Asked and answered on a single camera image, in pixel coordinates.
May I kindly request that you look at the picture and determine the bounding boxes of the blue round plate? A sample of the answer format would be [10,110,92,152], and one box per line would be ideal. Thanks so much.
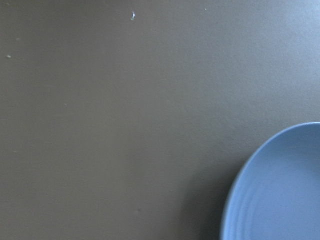
[220,122,320,240]

